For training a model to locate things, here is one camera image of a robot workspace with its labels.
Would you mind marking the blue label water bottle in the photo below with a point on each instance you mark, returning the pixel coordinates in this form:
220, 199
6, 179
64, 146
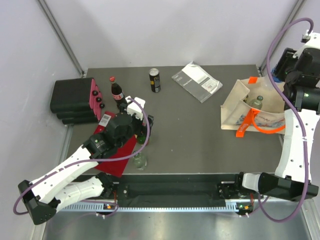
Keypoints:
278, 73

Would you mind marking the white booklet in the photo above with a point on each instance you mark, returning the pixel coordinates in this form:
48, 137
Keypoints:
196, 81

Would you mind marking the clear glass bottle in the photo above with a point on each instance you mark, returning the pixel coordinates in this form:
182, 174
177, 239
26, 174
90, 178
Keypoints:
139, 160
256, 103

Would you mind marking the cola glass bottle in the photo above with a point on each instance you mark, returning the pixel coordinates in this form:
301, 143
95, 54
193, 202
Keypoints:
117, 92

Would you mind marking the black mounting base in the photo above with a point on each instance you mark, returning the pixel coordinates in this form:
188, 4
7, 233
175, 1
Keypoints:
175, 190

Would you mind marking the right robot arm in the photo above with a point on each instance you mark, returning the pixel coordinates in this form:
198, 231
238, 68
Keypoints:
292, 179

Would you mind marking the black pink case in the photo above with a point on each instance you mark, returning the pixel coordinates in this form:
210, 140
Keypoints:
77, 101

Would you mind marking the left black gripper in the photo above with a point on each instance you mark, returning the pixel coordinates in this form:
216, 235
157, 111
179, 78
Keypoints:
142, 129

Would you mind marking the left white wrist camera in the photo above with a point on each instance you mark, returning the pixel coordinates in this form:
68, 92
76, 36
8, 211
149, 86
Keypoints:
133, 109

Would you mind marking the left aluminium frame post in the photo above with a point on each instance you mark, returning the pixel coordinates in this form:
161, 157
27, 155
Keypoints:
60, 35

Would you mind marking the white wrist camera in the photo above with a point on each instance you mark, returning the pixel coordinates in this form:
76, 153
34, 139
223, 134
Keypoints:
133, 109
311, 40

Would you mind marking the black yellow drink can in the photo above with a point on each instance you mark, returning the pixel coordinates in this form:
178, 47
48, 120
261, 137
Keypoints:
154, 77

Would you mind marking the canvas bag orange handles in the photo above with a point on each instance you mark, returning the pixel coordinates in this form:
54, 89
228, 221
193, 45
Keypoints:
237, 115

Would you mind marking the right aluminium frame post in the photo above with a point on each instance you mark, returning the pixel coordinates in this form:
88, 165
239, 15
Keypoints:
293, 13

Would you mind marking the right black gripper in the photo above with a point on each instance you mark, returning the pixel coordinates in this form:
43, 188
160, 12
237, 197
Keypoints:
287, 58

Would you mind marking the green glass bottle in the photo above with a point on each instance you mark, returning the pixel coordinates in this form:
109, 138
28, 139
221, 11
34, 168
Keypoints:
141, 139

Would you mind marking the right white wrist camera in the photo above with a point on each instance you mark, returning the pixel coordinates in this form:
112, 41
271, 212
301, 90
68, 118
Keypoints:
311, 40

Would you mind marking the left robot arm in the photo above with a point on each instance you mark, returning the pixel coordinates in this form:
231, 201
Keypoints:
55, 190

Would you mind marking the aluminium frame post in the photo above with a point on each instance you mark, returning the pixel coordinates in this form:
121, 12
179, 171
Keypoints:
60, 35
293, 13

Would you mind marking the slotted cable duct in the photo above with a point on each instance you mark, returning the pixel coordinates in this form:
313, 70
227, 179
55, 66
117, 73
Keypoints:
228, 207

